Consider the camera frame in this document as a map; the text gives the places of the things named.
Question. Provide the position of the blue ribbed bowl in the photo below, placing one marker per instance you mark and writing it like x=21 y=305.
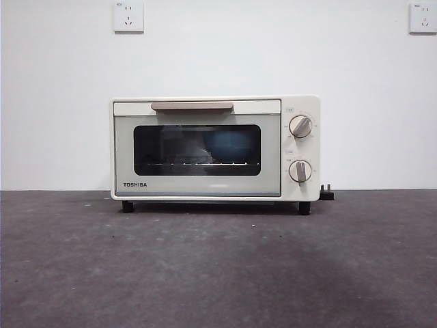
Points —
x=227 y=147

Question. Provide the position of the beige oven knob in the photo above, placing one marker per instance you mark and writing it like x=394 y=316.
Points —
x=300 y=171
x=300 y=126

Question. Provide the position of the cream white toaster oven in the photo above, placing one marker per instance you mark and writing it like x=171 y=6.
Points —
x=301 y=150

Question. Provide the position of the white wall socket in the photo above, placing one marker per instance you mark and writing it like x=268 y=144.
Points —
x=424 y=18
x=129 y=17

